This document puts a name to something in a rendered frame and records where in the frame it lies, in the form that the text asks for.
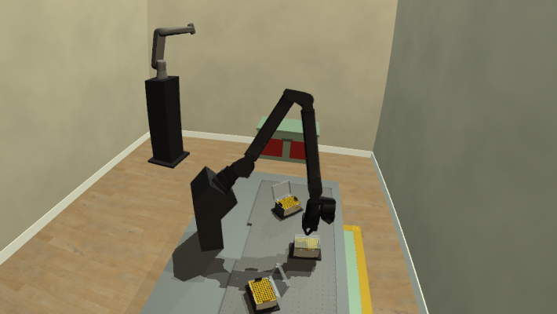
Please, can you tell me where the yellow tip rack with holes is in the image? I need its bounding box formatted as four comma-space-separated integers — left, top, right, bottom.
277, 196, 300, 209

